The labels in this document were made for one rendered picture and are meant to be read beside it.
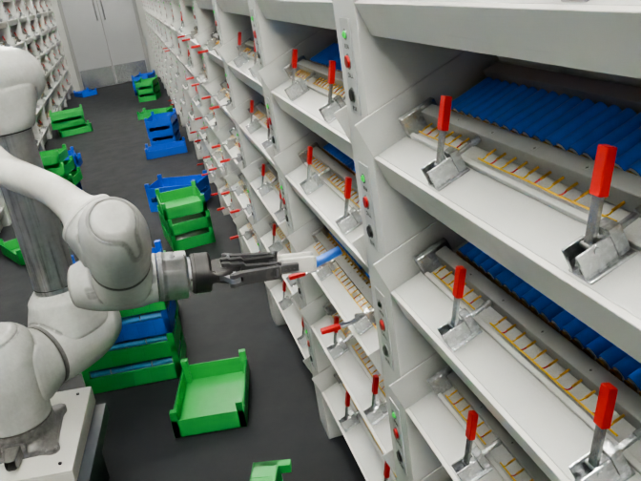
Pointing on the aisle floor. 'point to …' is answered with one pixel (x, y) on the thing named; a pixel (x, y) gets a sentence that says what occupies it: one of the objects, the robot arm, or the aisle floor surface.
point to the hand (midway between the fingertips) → (297, 262)
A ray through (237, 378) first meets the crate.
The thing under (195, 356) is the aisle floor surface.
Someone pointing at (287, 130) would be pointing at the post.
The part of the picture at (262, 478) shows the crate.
